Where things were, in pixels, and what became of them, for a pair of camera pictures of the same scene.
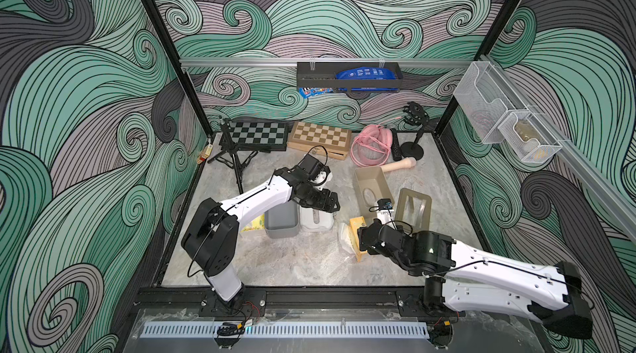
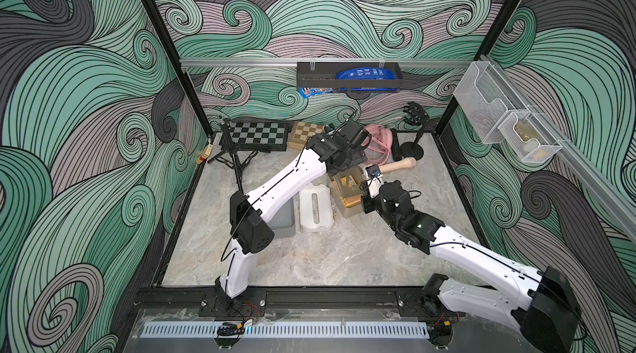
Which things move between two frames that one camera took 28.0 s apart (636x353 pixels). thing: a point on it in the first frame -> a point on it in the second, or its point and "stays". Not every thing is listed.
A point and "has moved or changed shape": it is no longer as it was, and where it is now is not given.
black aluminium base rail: x=293 y=302 stays
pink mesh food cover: x=371 y=146 stays
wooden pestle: x=407 y=163 stays
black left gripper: x=321 y=204 -> x=357 y=157
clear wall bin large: x=484 y=95 stays
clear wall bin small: x=527 y=138 stays
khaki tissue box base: x=371 y=185 has moved or changed shape
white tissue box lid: x=313 y=220 stays
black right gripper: x=362 y=237 -> x=370 y=203
